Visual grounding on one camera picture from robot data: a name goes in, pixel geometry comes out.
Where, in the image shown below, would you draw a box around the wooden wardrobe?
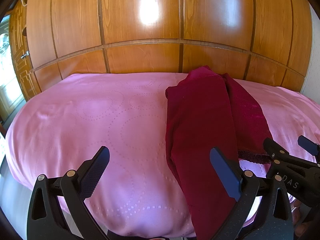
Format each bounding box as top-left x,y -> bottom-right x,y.
26,0 -> 312,91

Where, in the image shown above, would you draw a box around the dark red sweater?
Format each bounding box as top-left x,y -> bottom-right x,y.
165,66 -> 271,239

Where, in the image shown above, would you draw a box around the right hand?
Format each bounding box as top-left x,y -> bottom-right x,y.
291,199 -> 311,237

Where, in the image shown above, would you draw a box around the wooden door with handle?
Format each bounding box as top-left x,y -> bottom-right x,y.
9,1 -> 41,101

